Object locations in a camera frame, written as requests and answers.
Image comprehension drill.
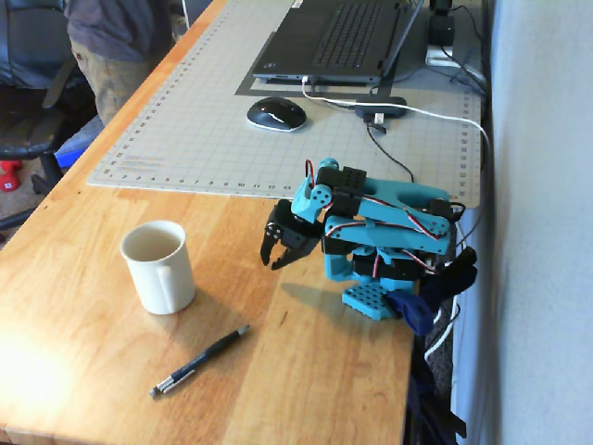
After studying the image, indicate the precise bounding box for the person in gray shirt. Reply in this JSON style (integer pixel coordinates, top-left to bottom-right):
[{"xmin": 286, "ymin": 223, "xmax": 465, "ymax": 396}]
[{"xmin": 62, "ymin": 0, "xmax": 180, "ymax": 126}]

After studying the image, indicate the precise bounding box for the dark blue table clamp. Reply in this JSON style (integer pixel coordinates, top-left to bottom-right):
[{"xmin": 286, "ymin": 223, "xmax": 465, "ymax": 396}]
[{"xmin": 386, "ymin": 245, "xmax": 479, "ymax": 336}]

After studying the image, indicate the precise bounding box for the black cable bundle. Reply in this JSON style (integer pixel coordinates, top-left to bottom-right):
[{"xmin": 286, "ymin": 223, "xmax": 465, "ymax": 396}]
[{"xmin": 442, "ymin": 4, "xmax": 492, "ymax": 98}]

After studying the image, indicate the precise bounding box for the dark blue pen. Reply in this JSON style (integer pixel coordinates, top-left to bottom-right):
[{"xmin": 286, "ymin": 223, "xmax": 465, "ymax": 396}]
[{"xmin": 148, "ymin": 324, "xmax": 251, "ymax": 399}]

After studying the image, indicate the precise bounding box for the dark gray laptop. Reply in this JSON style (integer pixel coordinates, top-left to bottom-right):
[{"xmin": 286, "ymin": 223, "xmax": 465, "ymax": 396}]
[{"xmin": 252, "ymin": 0, "xmax": 425, "ymax": 85}]

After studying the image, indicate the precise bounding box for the black device on silver base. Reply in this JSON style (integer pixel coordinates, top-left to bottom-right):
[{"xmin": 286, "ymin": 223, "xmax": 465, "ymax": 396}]
[{"xmin": 424, "ymin": 0, "xmax": 464, "ymax": 67}]

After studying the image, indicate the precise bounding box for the white ceramic mug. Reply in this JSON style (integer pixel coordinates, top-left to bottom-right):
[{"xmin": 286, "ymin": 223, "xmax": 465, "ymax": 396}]
[{"xmin": 120, "ymin": 220, "xmax": 196, "ymax": 315}]

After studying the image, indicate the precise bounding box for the gray gridded cutting mat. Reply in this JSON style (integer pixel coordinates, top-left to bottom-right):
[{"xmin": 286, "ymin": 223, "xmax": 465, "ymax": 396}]
[{"xmin": 86, "ymin": 0, "xmax": 483, "ymax": 210}]

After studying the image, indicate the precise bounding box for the thin black usb cable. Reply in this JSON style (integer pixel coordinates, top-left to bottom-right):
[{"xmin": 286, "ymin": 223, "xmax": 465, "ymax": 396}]
[{"xmin": 363, "ymin": 112, "xmax": 417, "ymax": 184}]

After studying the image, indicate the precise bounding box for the light blue box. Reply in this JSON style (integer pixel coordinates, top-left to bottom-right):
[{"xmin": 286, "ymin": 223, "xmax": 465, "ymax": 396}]
[{"xmin": 55, "ymin": 115, "xmax": 103, "ymax": 172}]

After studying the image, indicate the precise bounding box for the black usb hub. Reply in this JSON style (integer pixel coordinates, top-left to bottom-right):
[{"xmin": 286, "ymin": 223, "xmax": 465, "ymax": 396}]
[{"xmin": 354, "ymin": 95, "xmax": 408, "ymax": 120}]

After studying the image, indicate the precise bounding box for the black office chair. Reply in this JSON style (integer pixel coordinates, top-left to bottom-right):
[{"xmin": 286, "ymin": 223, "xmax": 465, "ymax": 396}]
[{"xmin": 0, "ymin": 0, "xmax": 101, "ymax": 233}]

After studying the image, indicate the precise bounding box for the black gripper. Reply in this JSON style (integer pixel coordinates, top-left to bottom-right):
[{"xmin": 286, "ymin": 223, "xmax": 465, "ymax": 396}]
[{"xmin": 259, "ymin": 199, "xmax": 325, "ymax": 272}]

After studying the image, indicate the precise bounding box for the black computer mouse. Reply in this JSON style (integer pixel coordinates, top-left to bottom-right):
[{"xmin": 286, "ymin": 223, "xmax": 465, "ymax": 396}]
[{"xmin": 245, "ymin": 95, "xmax": 308, "ymax": 134}]

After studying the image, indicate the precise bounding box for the red dumbbell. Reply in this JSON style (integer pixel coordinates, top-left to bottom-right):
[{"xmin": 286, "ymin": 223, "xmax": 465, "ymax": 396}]
[{"xmin": 0, "ymin": 159, "xmax": 24, "ymax": 194}]

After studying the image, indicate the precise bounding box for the white usb cable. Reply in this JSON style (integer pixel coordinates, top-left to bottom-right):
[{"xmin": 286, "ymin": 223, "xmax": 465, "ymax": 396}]
[{"xmin": 300, "ymin": 75, "xmax": 493, "ymax": 362}]

